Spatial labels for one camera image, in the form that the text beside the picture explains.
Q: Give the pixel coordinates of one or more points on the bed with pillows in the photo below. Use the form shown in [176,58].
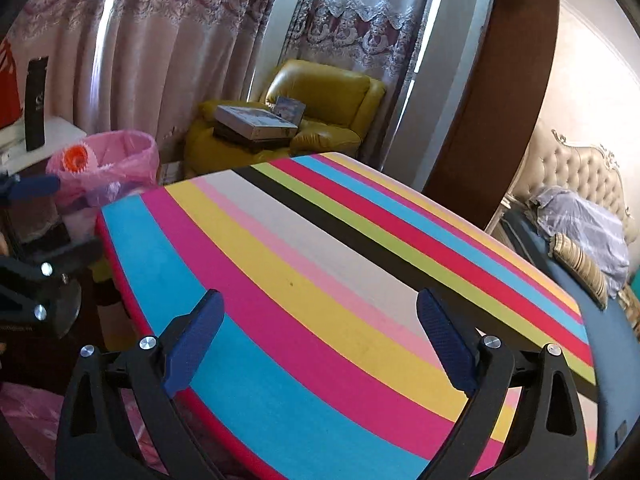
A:
[615,360]

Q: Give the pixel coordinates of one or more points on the small blue picture box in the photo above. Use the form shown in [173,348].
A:
[290,109]

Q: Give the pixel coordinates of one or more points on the black thermos bottle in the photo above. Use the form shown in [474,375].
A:
[36,105]

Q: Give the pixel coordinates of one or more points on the pink lace curtain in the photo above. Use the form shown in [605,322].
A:
[150,35]
[360,25]

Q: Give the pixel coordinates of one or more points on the brown wooden door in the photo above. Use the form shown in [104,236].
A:
[500,85]

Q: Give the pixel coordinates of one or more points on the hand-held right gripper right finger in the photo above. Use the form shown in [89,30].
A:
[447,340]

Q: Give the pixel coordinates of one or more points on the red printed bag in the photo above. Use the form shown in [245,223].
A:
[7,85]

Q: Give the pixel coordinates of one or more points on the flat white printed box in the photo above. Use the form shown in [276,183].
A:
[250,120]

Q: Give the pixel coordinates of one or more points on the beige striped pillow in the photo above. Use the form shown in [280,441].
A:
[580,265]

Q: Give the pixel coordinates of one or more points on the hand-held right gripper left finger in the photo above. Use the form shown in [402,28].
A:
[195,340]

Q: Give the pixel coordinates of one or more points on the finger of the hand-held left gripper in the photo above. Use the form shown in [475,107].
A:
[60,257]
[35,187]

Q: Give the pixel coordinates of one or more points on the striped colourful tablecloth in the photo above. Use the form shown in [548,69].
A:
[325,285]

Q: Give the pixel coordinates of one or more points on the flat dark box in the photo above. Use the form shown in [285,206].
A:
[235,137]

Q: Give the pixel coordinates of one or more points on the white side table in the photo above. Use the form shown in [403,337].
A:
[60,132]

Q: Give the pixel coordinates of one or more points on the grey striped blanket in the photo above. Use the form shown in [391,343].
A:
[585,230]

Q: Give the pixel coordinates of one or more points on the pink trash bag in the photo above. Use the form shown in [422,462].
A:
[125,160]

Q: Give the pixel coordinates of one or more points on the yellow leather armchair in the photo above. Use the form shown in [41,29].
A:
[325,90]

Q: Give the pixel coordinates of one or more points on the pink patterned cloth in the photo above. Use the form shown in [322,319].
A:
[30,410]

